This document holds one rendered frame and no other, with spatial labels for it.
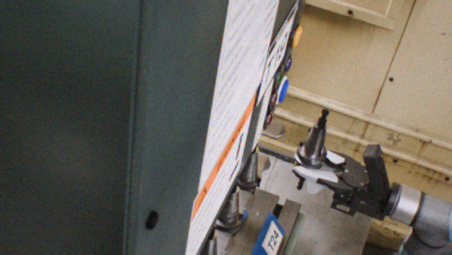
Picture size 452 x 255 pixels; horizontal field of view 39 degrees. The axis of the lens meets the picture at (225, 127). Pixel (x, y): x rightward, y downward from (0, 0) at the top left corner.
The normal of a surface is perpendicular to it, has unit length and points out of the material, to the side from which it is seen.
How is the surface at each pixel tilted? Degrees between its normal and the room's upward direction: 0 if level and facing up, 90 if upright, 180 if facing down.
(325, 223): 24
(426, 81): 90
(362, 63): 90
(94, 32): 90
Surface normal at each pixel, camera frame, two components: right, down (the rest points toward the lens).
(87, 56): -0.34, 0.59
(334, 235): -0.01, -0.43
